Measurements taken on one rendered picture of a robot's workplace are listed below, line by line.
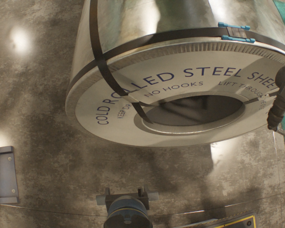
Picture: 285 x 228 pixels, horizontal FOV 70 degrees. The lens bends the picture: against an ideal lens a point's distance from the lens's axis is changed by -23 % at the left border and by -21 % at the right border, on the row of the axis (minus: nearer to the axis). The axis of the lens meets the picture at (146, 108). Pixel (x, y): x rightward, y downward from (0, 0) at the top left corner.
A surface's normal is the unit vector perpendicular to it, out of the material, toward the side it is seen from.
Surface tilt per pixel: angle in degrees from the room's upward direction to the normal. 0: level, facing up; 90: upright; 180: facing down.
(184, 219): 0
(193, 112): 14
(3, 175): 0
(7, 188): 0
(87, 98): 90
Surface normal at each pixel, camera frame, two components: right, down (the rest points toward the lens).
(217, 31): -0.14, -0.36
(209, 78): 0.04, 0.92
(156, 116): 0.72, -0.29
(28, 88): 0.07, -0.38
